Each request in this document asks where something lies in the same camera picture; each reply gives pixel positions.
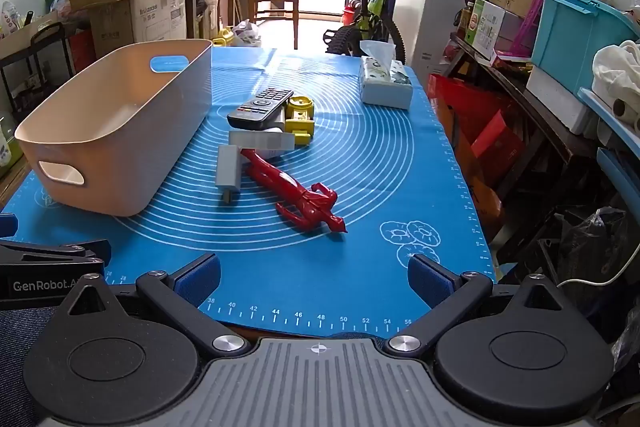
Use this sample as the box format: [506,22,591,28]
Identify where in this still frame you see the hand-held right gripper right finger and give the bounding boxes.
[385,253,573,355]

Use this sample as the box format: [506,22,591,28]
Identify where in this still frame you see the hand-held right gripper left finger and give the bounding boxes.
[60,253,251,355]

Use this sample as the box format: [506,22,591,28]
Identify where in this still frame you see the beige plastic basket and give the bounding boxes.
[14,39,213,216]

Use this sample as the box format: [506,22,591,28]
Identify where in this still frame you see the red handled tool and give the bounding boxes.
[241,148,347,235]

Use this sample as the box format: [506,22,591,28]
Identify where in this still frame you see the white power adapter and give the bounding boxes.
[229,129,297,154]

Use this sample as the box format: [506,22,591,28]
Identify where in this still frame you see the black remote control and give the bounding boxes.
[227,88,295,131]

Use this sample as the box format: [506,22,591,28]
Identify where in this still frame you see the person's denim trousers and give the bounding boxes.
[0,306,58,427]

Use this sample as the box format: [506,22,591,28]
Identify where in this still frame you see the grey power adapter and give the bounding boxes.
[216,144,243,204]

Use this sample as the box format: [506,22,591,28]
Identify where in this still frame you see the blue silicone mat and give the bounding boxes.
[0,47,496,340]

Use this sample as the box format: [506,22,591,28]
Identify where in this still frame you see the red paper bags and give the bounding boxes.
[427,74,526,188]

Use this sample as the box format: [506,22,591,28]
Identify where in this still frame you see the black plastic bag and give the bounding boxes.
[555,207,631,288]

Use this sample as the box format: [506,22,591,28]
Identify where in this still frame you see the black metal rack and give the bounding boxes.
[0,23,81,112]

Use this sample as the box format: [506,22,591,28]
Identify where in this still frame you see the yellow plastic toy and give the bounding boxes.
[284,96,316,144]

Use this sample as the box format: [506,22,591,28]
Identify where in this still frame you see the tissue box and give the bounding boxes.
[359,41,414,110]

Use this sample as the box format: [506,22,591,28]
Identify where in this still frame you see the dark wooden side table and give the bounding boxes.
[445,32,601,168]

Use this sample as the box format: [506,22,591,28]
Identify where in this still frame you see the light blue shelf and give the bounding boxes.
[577,87,640,208]

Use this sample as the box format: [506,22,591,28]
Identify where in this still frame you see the white foam block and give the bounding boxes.
[525,66,601,136]

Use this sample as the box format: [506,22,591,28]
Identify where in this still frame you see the small white plastic bag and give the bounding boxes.
[232,19,262,48]

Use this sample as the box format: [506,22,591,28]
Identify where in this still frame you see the green white carton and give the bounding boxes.
[465,0,523,60]

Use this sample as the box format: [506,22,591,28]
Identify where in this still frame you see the white cabinet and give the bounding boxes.
[392,0,476,80]

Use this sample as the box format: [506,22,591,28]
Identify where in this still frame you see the teal plastic bin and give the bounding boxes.
[531,0,640,95]

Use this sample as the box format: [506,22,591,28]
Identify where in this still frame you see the white cloth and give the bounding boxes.
[592,41,640,108]

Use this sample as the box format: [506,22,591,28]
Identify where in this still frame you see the white cable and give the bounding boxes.
[557,252,640,289]

